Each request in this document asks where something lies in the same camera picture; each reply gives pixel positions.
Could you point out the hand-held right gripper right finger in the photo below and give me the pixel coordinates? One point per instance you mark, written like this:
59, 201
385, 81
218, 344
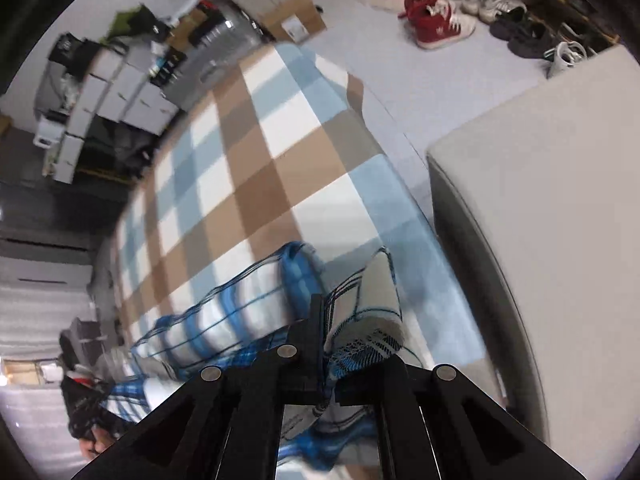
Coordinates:
370, 385

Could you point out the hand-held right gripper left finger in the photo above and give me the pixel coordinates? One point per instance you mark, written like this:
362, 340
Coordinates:
307, 350

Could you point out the blue plaid shirt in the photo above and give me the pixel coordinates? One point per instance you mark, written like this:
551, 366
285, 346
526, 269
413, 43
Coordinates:
230, 310

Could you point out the person's left hand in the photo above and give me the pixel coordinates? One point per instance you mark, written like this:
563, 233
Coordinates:
97, 445

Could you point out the brown blue checked blanket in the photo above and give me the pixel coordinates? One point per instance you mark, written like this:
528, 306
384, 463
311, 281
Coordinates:
240, 160

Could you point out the dark wardrobe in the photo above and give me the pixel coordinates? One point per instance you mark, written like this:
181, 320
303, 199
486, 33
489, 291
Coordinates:
50, 200

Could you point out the white ottoman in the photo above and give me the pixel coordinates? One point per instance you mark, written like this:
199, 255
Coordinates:
540, 210

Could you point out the silver ribbed case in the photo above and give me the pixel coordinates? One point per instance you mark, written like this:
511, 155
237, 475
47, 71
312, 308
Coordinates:
215, 60

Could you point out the white drawer cabinet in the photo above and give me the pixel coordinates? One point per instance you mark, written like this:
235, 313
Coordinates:
135, 95

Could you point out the cardboard box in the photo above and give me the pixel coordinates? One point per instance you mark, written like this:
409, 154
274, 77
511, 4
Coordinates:
292, 17

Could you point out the black printed bag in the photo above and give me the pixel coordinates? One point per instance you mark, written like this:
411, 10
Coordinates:
70, 52

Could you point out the row of shoes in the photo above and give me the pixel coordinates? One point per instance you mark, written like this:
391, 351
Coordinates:
435, 20

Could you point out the green bag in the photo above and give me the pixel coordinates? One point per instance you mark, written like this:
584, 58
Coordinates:
122, 22

